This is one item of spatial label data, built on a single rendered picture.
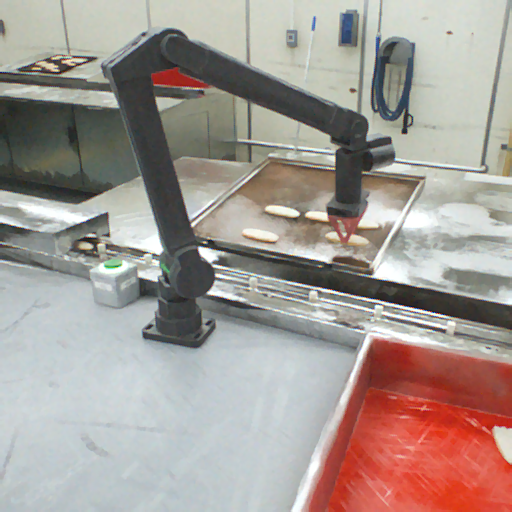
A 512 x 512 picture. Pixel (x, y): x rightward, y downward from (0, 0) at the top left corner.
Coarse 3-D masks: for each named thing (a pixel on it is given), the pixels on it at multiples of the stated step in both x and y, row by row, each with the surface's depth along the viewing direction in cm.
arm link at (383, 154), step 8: (352, 128) 102; (360, 128) 103; (352, 136) 102; (360, 136) 103; (368, 136) 110; (376, 136) 109; (384, 136) 109; (336, 144) 108; (344, 144) 106; (352, 144) 103; (360, 144) 104; (368, 144) 107; (376, 144) 109; (384, 144) 110; (392, 144) 111; (376, 152) 109; (384, 152) 109; (392, 152) 110; (376, 160) 109; (384, 160) 110; (392, 160) 111; (368, 168) 111; (376, 168) 111
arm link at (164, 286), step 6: (168, 258) 98; (162, 264) 99; (168, 264) 97; (162, 270) 100; (168, 270) 96; (162, 276) 100; (168, 276) 97; (162, 282) 98; (168, 282) 100; (162, 288) 99; (168, 288) 97; (168, 294) 97; (174, 294) 98; (168, 300) 97; (174, 300) 99
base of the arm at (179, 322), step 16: (160, 304) 99; (176, 304) 97; (192, 304) 100; (160, 320) 99; (176, 320) 98; (192, 320) 99; (208, 320) 105; (144, 336) 101; (160, 336) 100; (176, 336) 99; (192, 336) 99; (208, 336) 102
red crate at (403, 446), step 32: (384, 416) 82; (416, 416) 82; (448, 416) 83; (480, 416) 83; (352, 448) 76; (384, 448) 76; (416, 448) 76; (448, 448) 76; (480, 448) 76; (352, 480) 70; (384, 480) 71; (416, 480) 71; (448, 480) 71; (480, 480) 71
